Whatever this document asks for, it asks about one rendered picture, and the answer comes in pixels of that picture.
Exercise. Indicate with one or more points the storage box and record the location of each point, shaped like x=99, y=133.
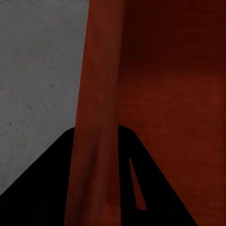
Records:
x=157, y=67

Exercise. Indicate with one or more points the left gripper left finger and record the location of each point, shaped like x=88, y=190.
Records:
x=38, y=197

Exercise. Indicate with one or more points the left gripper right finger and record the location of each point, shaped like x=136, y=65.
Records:
x=164, y=207

